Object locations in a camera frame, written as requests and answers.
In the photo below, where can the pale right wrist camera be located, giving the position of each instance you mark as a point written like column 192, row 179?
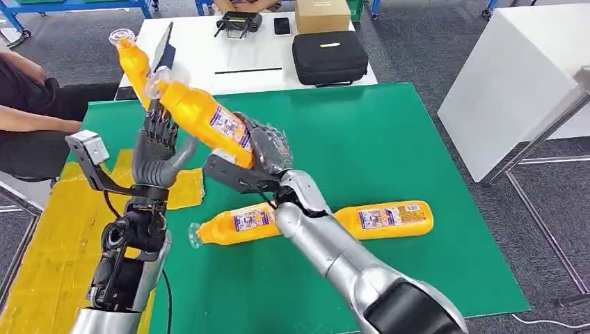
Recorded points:
column 239, row 177

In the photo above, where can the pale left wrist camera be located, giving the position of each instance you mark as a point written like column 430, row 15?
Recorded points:
column 87, row 147

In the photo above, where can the black carrying case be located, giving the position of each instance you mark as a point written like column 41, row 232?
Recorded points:
column 329, row 62

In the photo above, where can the black phone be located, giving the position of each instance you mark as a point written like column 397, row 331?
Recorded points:
column 282, row 26

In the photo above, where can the large white panel table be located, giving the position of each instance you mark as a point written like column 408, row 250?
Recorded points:
column 507, row 87

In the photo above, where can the thin black strip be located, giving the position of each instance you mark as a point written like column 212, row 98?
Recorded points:
column 249, row 70

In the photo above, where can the black remote controller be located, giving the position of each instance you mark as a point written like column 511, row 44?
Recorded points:
column 238, row 21

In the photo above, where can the blue metal frame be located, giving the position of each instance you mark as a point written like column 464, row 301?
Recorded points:
column 203, row 3
column 490, row 6
column 374, row 7

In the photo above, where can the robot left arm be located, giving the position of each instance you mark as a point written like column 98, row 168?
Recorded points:
column 133, row 239

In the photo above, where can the grey metal table frame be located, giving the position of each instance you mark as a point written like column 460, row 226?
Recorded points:
column 25, row 202

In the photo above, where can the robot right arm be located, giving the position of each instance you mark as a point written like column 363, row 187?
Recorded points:
column 350, row 272

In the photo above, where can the steel frame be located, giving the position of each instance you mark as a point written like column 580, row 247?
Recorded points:
column 539, row 138

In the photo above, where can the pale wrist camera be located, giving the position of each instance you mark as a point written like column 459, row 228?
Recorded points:
column 239, row 177
column 87, row 147

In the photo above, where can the green crate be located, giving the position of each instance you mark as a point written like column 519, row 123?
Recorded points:
column 41, row 1
column 356, row 9

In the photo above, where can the green mat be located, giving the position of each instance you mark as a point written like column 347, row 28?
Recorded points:
column 368, row 138

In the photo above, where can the person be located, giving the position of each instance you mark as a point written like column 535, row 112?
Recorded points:
column 27, row 156
column 249, row 3

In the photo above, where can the black stool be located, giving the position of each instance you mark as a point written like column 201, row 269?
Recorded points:
column 34, row 178

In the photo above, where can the blue metal rack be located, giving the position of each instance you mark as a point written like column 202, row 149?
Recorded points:
column 78, row 5

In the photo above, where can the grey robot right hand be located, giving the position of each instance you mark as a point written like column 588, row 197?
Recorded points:
column 272, row 150

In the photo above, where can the cardboard box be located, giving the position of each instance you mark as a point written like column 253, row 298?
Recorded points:
column 322, row 17

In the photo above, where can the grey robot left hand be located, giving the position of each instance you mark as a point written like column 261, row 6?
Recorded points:
column 152, row 161

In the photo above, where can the orange drink bottle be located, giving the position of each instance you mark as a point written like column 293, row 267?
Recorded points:
column 193, row 110
column 133, row 64
column 355, row 221
column 221, row 228

